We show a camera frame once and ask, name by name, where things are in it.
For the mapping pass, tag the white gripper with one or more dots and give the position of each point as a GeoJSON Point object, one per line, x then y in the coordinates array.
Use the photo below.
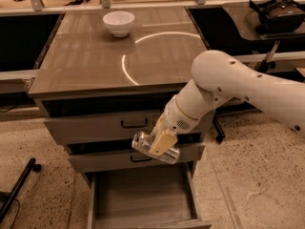
{"type": "Point", "coordinates": [173, 117]}

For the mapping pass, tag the silver redbull can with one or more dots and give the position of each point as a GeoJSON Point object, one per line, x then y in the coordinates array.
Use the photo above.
{"type": "Point", "coordinates": [142, 143]}

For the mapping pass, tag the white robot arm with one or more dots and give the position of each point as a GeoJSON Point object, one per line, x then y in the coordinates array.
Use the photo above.
{"type": "Point", "coordinates": [218, 77]}

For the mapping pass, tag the open bottom drawer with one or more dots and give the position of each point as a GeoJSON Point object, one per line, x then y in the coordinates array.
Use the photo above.
{"type": "Point", "coordinates": [155, 197]}

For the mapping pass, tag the middle drawer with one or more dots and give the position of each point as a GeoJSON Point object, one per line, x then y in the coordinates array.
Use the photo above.
{"type": "Point", "coordinates": [126, 159]}

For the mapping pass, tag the grey drawer cabinet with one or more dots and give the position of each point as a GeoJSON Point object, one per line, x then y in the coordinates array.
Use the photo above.
{"type": "Point", "coordinates": [88, 71]}

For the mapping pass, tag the top drawer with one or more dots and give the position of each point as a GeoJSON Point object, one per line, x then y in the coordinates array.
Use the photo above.
{"type": "Point", "coordinates": [100, 127]}

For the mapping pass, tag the white ceramic bowl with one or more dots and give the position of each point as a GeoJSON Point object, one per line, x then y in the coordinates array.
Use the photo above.
{"type": "Point", "coordinates": [119, 23]}

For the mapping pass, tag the rolling side table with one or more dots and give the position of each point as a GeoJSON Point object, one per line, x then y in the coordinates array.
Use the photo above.
{"type": "Point", "coordinates": [234, 29]}

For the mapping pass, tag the black stand leg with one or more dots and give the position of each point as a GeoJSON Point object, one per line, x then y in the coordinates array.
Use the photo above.
{"type": "Point", "coordinates": [8, 198]}

